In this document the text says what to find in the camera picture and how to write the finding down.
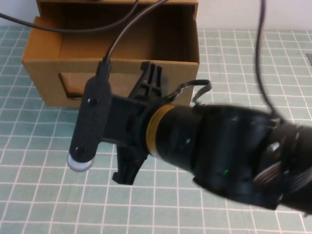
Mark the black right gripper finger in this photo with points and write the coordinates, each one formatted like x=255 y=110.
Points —
x=150 y=83
x=129 y=168

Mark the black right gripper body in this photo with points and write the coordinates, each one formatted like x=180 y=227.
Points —
x=129 y=122

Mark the brown cardboard drawer with window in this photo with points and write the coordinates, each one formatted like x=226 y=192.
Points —
x=44 y=85

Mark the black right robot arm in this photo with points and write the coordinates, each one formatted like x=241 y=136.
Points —
x=219 y=146

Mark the brown cardboard outer sleeve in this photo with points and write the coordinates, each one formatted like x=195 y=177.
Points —
x=195 y=9

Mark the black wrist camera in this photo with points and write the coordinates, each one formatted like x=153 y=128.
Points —
x=92 y=117

